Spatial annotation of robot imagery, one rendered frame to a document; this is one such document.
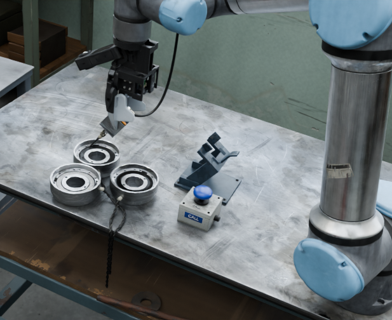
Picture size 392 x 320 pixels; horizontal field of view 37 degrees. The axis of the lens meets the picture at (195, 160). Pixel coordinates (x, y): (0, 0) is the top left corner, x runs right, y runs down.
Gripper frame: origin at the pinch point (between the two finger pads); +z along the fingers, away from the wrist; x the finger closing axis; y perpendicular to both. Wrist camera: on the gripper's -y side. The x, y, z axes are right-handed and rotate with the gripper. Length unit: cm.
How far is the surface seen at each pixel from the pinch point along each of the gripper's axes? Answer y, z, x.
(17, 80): -57, 26, 40
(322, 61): 21, 41, 155
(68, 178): -4.4, 10.4, -11.9
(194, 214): 23.6, 10.0, -8.9
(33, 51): -100, 53, 106
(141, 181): 9.0, 10.7, -3.7
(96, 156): -4.8, 11.7, 0.0
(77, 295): 0.4, 41.1, -15.3
